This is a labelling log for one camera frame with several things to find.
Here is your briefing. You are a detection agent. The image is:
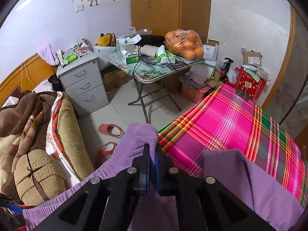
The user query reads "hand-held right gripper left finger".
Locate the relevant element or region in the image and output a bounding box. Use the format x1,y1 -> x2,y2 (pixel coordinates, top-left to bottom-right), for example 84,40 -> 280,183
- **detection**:
29,144 -> 151,231

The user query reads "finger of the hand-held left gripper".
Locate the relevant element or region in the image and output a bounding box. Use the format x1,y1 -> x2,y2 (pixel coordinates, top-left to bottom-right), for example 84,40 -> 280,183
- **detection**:
0,192 -> 23,224

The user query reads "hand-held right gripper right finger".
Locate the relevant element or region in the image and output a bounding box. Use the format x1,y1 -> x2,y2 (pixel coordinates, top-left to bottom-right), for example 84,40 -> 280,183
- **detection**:
155,144 -> 277,231

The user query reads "purple fleece garment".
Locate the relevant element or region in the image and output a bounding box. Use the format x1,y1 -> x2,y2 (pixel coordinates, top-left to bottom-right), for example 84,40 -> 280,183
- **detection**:
23,123 -> 305,231

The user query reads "beige knit sweater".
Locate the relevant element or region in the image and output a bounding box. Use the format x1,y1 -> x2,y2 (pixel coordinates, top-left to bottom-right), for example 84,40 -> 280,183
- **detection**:
13,149 -> 70,206

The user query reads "red slipper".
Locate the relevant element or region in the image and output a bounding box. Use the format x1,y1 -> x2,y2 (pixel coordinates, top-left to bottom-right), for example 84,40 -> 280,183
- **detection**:
98,123 -> 125,139
96,141 -> 118,166

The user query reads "pink plaid bed sheet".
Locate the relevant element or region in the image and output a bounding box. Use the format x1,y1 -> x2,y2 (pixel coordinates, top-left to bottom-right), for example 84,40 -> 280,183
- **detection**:
157,83 -> 308,210

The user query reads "pink plastic bin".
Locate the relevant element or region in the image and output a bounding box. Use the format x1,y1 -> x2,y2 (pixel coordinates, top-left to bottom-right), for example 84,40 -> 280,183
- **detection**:
180,84 -> 212,104

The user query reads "white red printed quilt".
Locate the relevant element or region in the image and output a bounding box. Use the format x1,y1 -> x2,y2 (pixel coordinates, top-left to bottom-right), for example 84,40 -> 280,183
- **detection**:
46,94 -> 80,181

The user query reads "brown blanket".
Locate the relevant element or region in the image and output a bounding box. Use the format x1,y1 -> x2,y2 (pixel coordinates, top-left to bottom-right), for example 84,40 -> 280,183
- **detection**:
0,90 -> 64,198

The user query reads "folding table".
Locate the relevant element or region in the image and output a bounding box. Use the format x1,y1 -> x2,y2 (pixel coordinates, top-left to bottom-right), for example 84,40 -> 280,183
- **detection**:
104,50 -> 206,124

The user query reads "brown cardboard box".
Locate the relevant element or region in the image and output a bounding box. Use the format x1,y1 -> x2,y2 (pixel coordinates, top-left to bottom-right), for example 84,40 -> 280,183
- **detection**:
101,66 -> 131,92

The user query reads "black white checked cloth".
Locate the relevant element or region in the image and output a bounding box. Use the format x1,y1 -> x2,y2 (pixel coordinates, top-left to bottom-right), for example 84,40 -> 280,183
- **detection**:
178,75 -> 207,87

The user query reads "grey drawer cabinet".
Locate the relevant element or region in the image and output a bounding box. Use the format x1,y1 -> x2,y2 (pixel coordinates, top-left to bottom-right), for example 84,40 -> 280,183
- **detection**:
56,52 -> 110,119

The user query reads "green white medicine box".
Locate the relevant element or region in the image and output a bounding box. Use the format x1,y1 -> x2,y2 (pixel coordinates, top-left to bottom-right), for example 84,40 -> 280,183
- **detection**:
121,52 -> 140,65

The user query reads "green tissue pack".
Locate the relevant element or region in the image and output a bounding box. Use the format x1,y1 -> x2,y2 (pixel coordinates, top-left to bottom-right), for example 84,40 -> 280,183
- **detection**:
63,54 -> 79,64
156,46 -> 177,63

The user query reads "black binder clip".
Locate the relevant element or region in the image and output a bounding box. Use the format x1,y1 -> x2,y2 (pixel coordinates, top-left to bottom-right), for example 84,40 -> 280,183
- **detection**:
234,89 -> 251,99

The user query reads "white bag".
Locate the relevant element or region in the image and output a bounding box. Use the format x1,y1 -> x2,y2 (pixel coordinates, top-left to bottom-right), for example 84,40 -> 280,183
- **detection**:
93,44 -> 118,70

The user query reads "wooden headboard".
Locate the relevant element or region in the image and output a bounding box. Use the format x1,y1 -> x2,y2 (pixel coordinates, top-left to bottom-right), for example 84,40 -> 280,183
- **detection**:
0,53 -> 60,101

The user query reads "black bag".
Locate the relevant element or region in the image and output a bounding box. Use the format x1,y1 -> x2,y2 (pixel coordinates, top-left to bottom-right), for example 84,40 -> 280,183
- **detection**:
48,74 -> 62,92

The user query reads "bag of oranges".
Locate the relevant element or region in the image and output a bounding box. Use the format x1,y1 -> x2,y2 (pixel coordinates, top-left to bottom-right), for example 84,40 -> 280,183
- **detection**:
165,29 -> 204,60

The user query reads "white open box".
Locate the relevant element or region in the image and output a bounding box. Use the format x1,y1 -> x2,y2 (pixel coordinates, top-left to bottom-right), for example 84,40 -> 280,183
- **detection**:
203,40 -> 220,62

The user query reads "yellow shopping bag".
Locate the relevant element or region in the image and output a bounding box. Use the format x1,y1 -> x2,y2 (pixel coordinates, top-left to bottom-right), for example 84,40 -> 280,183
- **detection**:
97,33 -> 116,47

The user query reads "open cardboard box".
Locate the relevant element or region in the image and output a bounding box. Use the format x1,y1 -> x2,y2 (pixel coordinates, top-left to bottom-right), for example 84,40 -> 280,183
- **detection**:
241,48 -> 264,66

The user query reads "lilac towel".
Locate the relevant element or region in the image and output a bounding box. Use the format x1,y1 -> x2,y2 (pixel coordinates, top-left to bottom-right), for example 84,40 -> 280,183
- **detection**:
36,43 -> 57,66

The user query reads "wooden wardrobe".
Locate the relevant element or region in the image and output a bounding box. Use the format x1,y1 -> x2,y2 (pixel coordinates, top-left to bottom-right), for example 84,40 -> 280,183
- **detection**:
130,0 -> 212,44

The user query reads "plastic door curtain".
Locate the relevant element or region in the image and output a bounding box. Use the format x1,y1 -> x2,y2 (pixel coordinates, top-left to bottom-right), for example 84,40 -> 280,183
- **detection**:
281,12 -> 308,137

